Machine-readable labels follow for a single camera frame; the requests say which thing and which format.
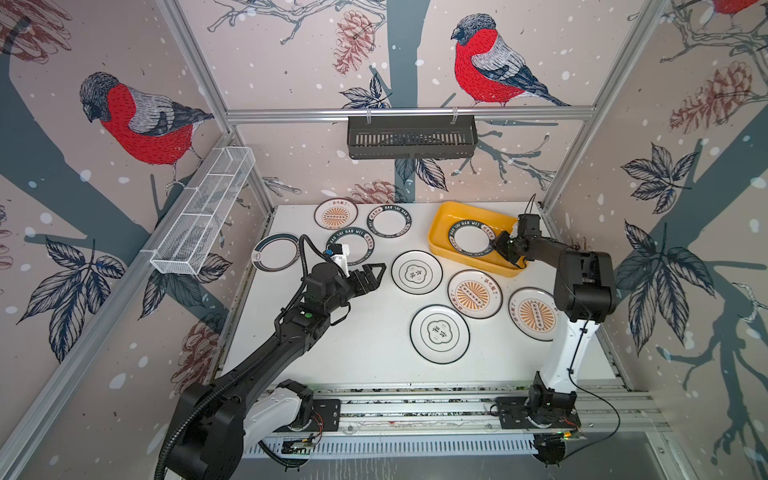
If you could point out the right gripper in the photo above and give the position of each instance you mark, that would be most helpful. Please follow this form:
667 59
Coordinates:
500 243

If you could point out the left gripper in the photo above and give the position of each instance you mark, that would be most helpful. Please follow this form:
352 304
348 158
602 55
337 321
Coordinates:
371 283

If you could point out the green lettered plate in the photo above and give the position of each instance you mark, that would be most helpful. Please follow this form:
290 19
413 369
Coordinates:
471 238
361 243
389 221

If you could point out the white flower plate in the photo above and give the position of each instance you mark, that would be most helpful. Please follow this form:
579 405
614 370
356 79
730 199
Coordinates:
417 272
439 334

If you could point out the orange sunburst plate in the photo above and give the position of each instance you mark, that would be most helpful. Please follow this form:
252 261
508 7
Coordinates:
475 294
534 313
336 213

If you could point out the white flower plate front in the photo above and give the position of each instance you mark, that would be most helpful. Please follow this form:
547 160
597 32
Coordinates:
439 334

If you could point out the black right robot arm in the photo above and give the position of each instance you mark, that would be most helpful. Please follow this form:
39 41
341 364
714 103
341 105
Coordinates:
584 290

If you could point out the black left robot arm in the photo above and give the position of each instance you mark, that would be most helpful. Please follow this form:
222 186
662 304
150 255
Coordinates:
212 423

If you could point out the yellow plastic bin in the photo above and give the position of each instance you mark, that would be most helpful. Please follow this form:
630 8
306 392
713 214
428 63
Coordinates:
451 212

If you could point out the green rimmed plate far left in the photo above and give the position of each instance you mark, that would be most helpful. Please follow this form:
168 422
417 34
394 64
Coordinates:
275 253

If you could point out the black hanging wire basket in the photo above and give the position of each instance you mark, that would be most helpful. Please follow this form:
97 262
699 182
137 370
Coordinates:
412 137

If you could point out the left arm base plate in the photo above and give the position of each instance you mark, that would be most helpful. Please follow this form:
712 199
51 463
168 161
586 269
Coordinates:
322 416

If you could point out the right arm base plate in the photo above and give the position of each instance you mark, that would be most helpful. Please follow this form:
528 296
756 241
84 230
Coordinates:
515 413

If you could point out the horizontal aluminium frame bar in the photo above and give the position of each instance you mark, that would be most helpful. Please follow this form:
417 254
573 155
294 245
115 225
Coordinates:
259 116

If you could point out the white mesh wire shelf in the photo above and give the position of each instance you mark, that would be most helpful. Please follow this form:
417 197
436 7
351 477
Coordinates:
190 239

